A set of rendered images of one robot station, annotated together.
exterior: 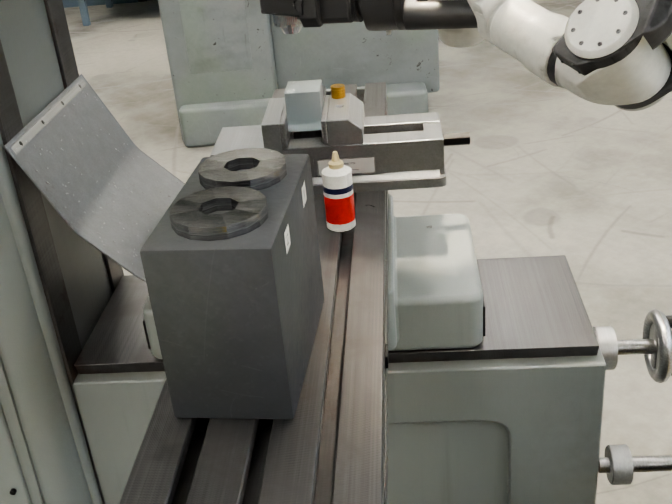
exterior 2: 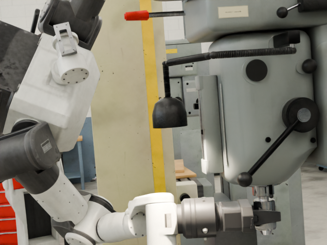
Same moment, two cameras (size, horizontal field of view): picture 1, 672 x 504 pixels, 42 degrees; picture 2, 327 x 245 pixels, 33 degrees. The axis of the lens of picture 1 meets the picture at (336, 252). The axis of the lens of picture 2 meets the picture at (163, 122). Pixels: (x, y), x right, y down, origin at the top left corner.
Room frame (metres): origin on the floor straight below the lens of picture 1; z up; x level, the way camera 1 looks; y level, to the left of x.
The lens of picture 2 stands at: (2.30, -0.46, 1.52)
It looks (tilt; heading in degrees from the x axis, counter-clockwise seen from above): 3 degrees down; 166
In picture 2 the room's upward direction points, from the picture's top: 4 degrees counter-clockwise
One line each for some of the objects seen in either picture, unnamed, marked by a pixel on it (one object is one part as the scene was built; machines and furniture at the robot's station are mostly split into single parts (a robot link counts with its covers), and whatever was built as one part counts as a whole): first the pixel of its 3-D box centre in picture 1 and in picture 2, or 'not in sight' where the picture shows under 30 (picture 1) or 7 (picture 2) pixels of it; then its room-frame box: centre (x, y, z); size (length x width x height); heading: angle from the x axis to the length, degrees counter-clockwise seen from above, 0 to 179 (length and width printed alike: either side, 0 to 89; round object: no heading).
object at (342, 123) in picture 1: (343, 118); not in sight; (1.26, -0.03, 1.04); 0.12 x 0.06 x 0.04; 175
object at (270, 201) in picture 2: not in sight; (263, 201); (1.19, 0.03, 1.26); 0.05 x 0.05 x 0.01
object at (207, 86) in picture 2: not in sight; (209, 124); (1.18, -0.08, 1.45); 0.04 x 0.04 x 0.21; 84
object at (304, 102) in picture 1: (305, 105); not in sight; (1.26, 0.03, 1.07); 0.06 x 0.05 x 0.06; 175
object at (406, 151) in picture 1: (328, 141); not in sight; (1.26, 0.00, 1.01); 0.35 x 0.15 x 0.11; 85
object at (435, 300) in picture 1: (317, 274); not in sight; (1.19, 0.03, 0.81); 0.50 x 0.35 x 0.12; 84
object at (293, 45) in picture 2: not in sight; (286, 43); (1.34, 0.04, 1.60); 0.08 x 0.02 x 0.04; 174
